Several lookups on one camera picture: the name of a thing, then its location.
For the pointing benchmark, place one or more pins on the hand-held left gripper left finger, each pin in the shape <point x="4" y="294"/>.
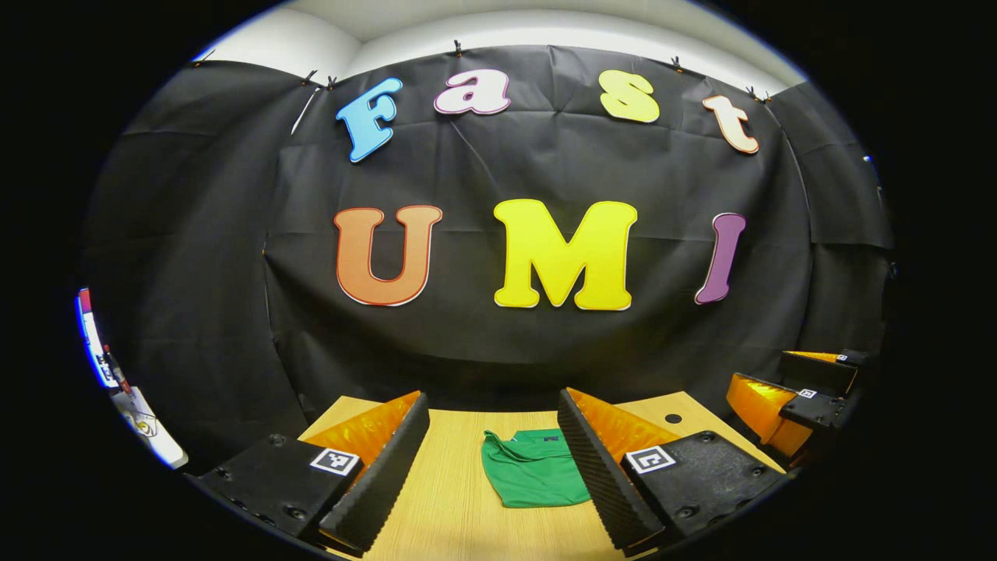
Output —
<point x="385" y="483"/>

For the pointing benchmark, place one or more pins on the white printed board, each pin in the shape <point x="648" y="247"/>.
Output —
<point x="148" y="428"/>

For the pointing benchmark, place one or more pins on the green T-shirt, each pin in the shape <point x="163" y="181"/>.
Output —
<point x="530" y="475"/>

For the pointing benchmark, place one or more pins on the black backdrop cloth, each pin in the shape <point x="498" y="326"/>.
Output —
<point x="467" y="156"/>

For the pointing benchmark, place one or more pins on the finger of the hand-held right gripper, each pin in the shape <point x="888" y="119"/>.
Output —
<point x="818" y="370"/>
<point x="814" y="409"/>

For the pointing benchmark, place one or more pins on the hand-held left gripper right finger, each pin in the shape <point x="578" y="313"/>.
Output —
<point x="600" y="475"/>

